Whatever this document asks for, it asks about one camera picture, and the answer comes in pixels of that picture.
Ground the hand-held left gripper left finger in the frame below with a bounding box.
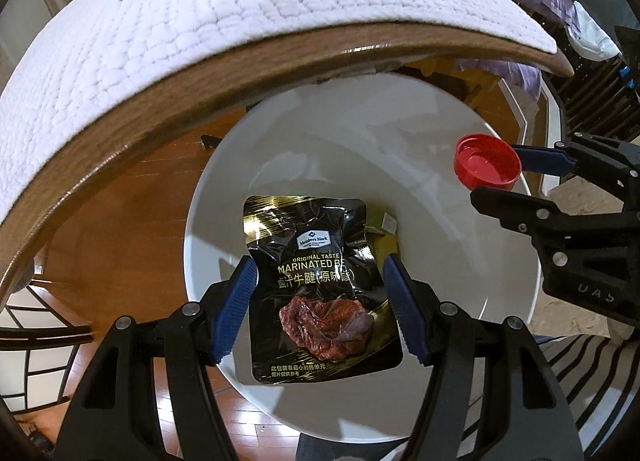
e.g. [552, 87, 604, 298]
[57, 255, 259, 461]

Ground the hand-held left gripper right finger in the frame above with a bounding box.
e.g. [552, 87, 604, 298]
[382, 253, 587, 461]

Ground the black white striped rug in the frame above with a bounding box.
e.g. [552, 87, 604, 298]
[540, 333, 640, 444]

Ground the red bottle cap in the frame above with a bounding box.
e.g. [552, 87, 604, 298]
[454, 134, 522, 191]

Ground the black white lattice panel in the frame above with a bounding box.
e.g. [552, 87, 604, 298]
[0, 286, 93, 414]

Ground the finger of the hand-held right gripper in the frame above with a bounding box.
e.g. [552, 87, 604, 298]
[470, 185, 577, 243]
[510, 132, 640, 203]

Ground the black beef snack packet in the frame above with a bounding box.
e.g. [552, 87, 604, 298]
[242, 195, 405, 384]

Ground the round wooden table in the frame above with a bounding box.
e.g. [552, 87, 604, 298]
[0, 16, 576, 292]

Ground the white cloth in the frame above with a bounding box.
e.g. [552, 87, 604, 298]
[567, 1, 621, 62]

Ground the white quilted mat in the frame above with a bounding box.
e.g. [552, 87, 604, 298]
[0, 0, 558, 214]

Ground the white round plate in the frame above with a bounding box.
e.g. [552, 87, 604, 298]
[184, 76, 543, 429]

